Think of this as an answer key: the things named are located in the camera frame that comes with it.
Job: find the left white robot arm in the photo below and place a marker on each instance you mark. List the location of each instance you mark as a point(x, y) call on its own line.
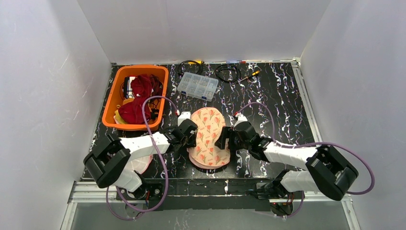
point(107, 164)

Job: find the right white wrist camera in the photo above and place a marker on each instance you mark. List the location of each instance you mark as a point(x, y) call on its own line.
point(239, 118)

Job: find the clear plastic screw box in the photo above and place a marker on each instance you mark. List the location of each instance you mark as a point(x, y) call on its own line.
point(198, 86)

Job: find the orange plastic bin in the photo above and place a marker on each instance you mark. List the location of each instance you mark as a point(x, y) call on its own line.
point(120, 93)

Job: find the floral pink fabric pouch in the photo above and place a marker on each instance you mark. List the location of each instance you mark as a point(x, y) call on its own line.
point(206, 155)

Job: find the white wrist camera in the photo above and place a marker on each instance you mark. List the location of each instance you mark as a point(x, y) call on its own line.
point(183, 116)
point(239, 118)

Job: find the white mesh laundry bag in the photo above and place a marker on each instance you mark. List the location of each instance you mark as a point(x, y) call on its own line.
point(140, 165)

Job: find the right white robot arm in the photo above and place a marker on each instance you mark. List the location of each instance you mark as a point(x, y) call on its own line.
point(321, 168)

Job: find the yellow handled screwdriver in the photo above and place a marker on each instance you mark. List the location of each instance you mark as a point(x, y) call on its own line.
point(254, 74)

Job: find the yellow bra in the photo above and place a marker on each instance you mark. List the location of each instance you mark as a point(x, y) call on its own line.
point(118, 119)

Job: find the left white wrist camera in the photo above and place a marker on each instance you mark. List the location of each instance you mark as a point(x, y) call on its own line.
point(183, 116)

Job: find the aluminium right rail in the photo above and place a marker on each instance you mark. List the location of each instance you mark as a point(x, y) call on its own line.
point(309, 104)

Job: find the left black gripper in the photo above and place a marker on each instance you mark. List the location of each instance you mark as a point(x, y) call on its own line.
point(190, 132)

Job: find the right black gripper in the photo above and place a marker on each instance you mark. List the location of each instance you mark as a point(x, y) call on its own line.
point(227, 136)

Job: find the dark red lace bra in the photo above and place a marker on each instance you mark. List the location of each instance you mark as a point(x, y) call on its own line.
point(142, 87)

